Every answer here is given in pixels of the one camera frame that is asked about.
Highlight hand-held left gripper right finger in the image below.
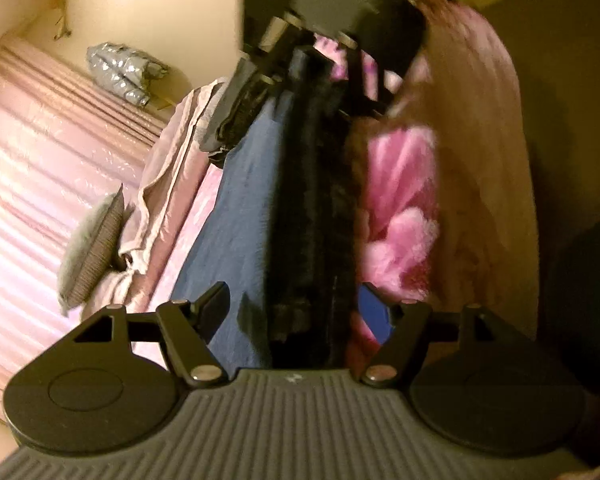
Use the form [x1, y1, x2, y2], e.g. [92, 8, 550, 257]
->
[357, 284, 518, 388]

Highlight peach cloth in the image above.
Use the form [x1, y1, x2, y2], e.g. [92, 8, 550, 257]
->
[395, 0, 542, 352]

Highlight grey pillow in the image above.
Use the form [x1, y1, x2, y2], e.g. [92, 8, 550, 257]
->
[60, 184, 127, 311]

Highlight pink flower blanket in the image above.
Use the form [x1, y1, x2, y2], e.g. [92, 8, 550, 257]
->
[315, 35, 443, 347]

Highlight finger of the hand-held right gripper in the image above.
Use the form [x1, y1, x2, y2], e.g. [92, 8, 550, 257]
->
[197, 44, 302, 161]
[339, 34, 397, 122]

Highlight pink rose bedsheet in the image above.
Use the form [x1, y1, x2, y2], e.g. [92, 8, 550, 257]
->
[95, 165, 226, 322]

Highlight black garment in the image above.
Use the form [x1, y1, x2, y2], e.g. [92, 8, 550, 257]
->
[267, 50, 368, 368]

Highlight blue jeans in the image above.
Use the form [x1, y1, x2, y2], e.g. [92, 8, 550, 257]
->
[172, 90, 293, 372]

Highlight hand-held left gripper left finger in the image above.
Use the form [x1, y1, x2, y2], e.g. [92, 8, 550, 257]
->
[72, 281, 231, 388]

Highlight pale pink quilt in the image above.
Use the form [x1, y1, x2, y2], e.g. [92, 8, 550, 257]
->
[117, 77, 236, 277]

